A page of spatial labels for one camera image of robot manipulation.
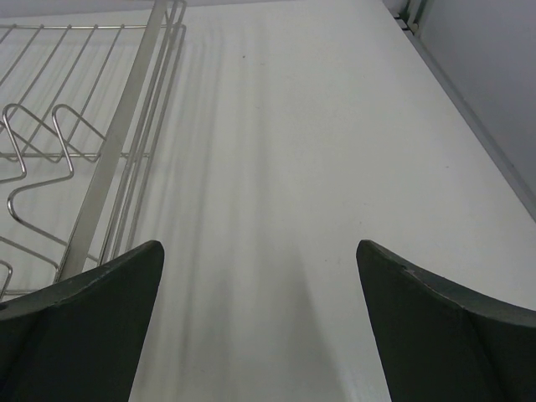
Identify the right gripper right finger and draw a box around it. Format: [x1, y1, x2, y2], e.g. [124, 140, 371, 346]
[356, 240, 535, 401]

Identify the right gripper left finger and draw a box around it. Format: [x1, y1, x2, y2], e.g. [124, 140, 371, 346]
[1, 240, 164, 401]

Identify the metal wire dish rack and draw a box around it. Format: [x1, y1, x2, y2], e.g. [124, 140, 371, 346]
[1, 1, 187, 301]

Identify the right frame post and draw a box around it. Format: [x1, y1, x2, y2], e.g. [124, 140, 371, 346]
[383, 0, 433, 34]

